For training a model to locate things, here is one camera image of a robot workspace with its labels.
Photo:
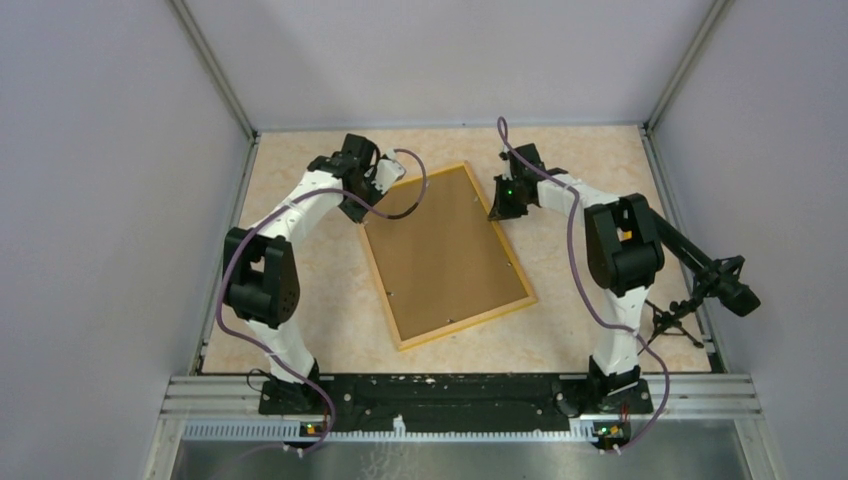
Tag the aluminium front rail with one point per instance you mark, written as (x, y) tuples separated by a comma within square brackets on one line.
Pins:
[(691, 397)]

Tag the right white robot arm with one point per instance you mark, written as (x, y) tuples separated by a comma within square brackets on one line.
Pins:
[(623, 253)]

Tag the black mini tripod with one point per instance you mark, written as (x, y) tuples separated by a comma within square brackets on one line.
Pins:
[(670, 321)]

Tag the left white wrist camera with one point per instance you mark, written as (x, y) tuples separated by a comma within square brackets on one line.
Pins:
[(387, 172)]

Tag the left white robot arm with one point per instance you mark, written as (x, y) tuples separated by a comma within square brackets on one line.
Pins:
[(260, 281)]

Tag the white cable duct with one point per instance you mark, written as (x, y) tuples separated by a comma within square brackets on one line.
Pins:
[(291, 431)]

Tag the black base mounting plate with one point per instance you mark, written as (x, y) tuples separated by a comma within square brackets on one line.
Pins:
[(452, 403)]

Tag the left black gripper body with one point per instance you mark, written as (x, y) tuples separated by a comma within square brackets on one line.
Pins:
[(368, 193)]

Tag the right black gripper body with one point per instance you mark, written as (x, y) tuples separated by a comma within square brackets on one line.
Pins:
[(508, 201)]

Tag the yellow picture frame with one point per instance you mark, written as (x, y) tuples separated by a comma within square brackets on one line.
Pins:
[(446, 267)]

